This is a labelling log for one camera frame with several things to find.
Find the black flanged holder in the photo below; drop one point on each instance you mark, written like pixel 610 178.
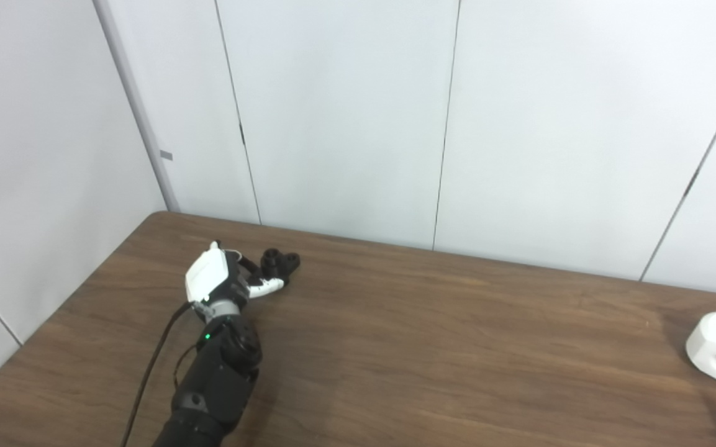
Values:
pixel 280 264

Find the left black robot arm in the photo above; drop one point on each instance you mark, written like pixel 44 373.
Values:
pixel 221 379

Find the gray wall corner post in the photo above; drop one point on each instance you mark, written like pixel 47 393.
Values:
pixel 137 105

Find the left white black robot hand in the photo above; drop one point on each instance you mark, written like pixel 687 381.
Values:
pixel 208 276

